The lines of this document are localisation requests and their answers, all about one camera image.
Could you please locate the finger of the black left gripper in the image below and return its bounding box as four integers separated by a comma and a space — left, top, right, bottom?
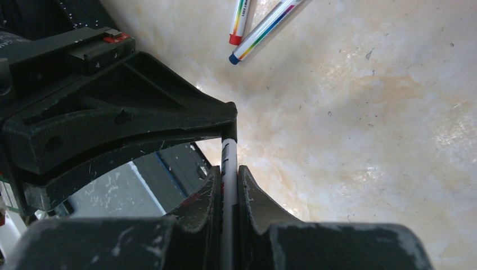
22, 128, 222, 211
2, 52, 237, 174

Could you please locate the black marker without cap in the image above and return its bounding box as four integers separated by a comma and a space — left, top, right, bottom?
220, 138, 238, 269

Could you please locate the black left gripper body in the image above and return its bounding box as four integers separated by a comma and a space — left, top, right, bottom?
1, 27, 136, 119

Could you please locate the blue capped marker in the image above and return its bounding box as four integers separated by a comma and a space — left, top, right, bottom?
228, 0, 309, 65

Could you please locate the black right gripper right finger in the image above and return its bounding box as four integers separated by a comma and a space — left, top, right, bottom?
237, 165, 433, 269

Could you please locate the black marker cap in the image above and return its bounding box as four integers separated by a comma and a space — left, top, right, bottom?
221, 122, 237, 143

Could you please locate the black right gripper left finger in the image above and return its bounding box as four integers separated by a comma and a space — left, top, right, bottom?
3, 166, 221, 269

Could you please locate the red capped marker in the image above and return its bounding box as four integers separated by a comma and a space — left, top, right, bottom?
229, 0, 250, 46

